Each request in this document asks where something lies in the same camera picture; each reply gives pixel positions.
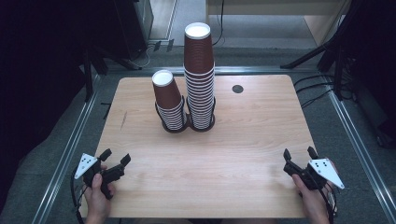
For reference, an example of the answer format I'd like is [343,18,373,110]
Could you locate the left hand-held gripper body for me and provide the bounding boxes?
[74,152,126,201]

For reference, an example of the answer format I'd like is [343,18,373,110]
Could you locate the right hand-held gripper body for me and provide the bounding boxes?
[282,158,346,191]

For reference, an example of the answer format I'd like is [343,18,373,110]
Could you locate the black wire cup holder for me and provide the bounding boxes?
[154,95,217,134]

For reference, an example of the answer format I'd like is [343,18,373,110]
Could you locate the tall stack of brown cups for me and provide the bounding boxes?
[184,63,217,131]

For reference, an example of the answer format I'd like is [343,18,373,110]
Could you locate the person's left hand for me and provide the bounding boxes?
[83,164,117,218]

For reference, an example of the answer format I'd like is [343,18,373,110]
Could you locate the person's right hand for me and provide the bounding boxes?
[291,160,339,224]

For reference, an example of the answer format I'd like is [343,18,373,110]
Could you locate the short stack of brown cups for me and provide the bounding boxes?
[151,69,188,132]

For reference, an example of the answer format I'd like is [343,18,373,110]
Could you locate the black metal stand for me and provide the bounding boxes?
[81,46,143,103]

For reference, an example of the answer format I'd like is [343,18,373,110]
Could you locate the black tripod stand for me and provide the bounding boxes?
[279,0,362,102]

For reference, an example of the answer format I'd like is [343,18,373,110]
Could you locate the black cabinet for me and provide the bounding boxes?
[112,0,155,61]

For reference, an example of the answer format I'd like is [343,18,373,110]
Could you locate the light wooden furniture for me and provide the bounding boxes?
[205,0,354,48]

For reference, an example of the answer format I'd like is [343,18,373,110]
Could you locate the right hand-held gripper cable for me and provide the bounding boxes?
[319,181,340,224]

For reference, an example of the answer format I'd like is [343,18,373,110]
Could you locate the hand-held gripper cable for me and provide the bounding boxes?
[319,181,340,224]
[69,169,88,224]

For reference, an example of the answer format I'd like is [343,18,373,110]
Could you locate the aluminium frame rail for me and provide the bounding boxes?
[325,88,396,224]
[31,74,102,224]

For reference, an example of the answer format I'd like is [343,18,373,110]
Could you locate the left hand-held gripper cable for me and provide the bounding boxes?
[69,169,88,224]

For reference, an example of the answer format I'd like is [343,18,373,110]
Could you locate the black floor cables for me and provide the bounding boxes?
[292,73,356,110]

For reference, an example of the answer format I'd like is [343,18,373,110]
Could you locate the white floor cable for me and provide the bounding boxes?
[130,42,157,69]

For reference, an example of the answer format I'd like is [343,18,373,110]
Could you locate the black hanging cable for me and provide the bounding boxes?
[212,0,226,48]

